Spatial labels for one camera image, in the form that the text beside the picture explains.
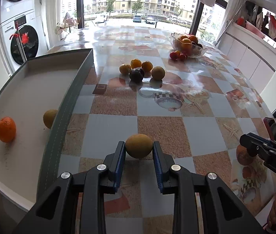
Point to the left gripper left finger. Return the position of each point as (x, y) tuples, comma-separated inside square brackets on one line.
[(55, 211)]

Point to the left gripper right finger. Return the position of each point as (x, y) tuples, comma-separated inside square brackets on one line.
[(222, 211)]

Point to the tan round fruit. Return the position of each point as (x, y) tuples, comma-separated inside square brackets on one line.
[(138, 146)]

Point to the yellow orange fruit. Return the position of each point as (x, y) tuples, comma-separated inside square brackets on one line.
[(125, 69)]

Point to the dark purple plum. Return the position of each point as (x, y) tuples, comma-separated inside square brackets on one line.
[(137, 75)]

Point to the orange small fruit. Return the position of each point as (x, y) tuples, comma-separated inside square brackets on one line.
[(147, 66), (135, 63)]

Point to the green white tray box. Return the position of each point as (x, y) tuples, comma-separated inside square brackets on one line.
[(29, 164)]

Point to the tan fruit in tray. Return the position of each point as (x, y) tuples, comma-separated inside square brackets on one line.
[(48, 117)]

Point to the orange in tray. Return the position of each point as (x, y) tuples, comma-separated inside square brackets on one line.
[(7, 129)]

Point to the white cabinet counter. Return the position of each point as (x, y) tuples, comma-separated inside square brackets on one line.
[(252, 55)]

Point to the red cherry tomato right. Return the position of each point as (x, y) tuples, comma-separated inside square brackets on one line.
[(182, 57)]

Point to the red cherry tomato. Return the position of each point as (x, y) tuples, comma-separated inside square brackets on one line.
[(182, 57), (173, 56)]

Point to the glass fruit bowl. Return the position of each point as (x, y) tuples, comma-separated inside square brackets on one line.
[(188, 45)]

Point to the red cherry tomato left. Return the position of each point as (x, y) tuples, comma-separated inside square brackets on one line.
[(173, 56)]

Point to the lower washing machine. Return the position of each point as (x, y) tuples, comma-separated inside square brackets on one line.
[(32, 38)]

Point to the red white mop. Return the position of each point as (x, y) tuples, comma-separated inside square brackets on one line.
[(19, 43)]

